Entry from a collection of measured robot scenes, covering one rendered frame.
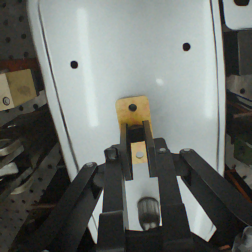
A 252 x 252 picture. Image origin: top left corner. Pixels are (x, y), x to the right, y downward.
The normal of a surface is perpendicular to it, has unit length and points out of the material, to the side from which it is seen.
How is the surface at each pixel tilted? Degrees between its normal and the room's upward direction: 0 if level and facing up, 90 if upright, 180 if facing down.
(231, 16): 0
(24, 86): 90
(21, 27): 0
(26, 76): 90
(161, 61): 0
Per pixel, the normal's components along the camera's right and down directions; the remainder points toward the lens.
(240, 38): -0.02, 0.34
